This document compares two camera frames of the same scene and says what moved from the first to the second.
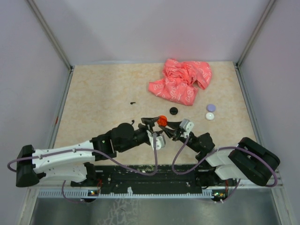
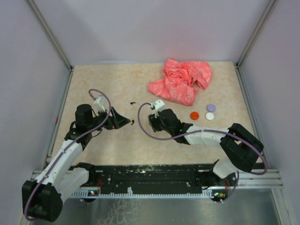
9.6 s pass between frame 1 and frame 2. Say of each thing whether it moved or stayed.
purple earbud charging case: stayed
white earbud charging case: stayed
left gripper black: moved
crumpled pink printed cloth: stayed
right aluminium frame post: stayed
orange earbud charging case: moved
